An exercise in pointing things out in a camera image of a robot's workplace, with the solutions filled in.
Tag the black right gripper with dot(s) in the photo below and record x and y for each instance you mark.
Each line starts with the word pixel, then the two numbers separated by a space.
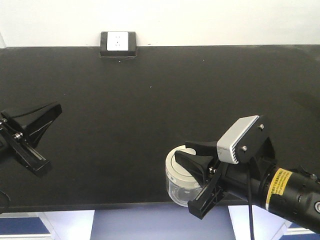
pixel 248 181

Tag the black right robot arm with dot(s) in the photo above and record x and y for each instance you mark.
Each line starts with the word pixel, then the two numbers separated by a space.
pixel 292 194

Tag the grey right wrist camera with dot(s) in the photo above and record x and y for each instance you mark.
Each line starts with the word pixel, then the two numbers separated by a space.
pixel 243 139

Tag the glass jar with white lid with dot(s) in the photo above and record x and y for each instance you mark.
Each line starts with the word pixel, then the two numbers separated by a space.
pixel 181 186

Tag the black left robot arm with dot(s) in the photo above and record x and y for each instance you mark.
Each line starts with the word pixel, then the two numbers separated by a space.
pixel 21 129

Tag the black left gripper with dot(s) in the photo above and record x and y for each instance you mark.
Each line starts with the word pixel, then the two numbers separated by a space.
pixel 21 130

